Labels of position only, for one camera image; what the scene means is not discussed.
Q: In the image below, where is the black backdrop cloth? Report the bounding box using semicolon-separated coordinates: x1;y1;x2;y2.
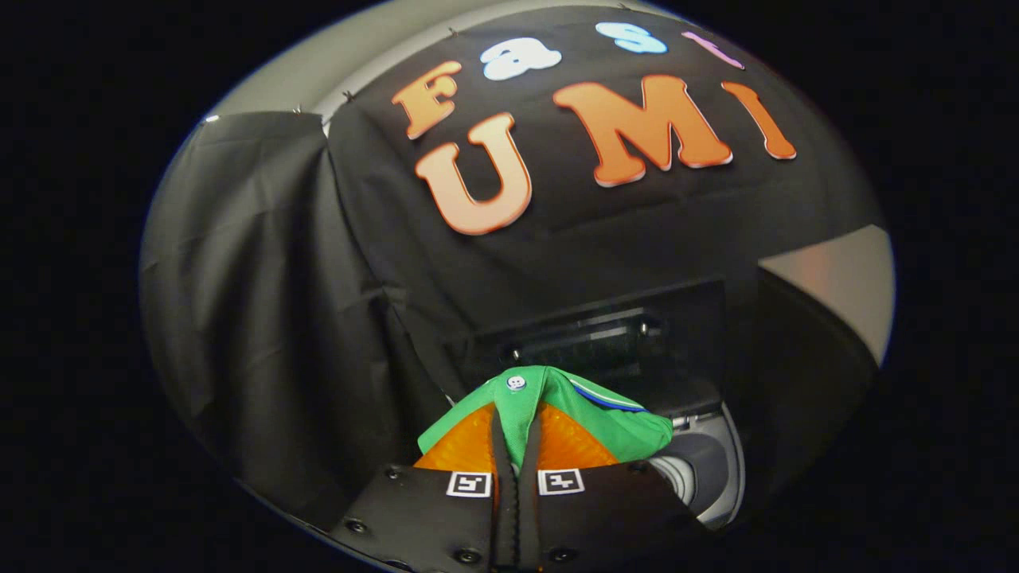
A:
139;4;886;542

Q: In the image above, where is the grey cabinet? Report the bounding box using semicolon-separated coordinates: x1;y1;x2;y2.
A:
759;225;897;367

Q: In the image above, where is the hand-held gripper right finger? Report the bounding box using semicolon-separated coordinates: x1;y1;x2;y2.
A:
517;403;711;573

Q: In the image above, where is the green polo shirt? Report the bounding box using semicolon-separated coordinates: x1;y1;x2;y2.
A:
417;365;674;472

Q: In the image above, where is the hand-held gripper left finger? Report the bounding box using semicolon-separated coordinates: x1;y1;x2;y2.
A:
330;402;519;573

